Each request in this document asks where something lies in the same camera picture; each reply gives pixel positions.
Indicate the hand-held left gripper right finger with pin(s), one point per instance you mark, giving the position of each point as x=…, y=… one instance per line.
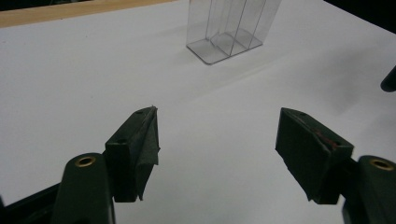
x=311, y=155

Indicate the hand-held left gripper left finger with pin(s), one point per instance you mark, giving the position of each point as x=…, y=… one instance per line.
x=134, y=155

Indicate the black makeup brush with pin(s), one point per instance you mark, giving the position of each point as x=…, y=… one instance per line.
x=389, y=81

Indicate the clear plastic organizer box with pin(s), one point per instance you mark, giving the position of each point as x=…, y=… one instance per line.
x=227, y=31

